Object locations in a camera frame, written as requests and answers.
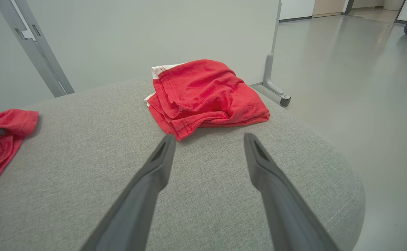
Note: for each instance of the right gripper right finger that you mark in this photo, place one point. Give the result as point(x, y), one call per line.
point(287, 216)

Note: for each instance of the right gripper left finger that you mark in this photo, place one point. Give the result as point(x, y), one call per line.
point(137, 209)

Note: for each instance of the red basketball jersey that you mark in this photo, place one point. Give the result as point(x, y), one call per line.
point(1, 153)

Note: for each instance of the red shorts with white trim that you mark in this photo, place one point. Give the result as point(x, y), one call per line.
point(203, 94)

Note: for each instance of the grey partition foot with caster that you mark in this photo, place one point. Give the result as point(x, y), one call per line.
point(269, 73)

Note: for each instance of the grey metal post bracket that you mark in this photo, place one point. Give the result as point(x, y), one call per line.
point(39, 52)

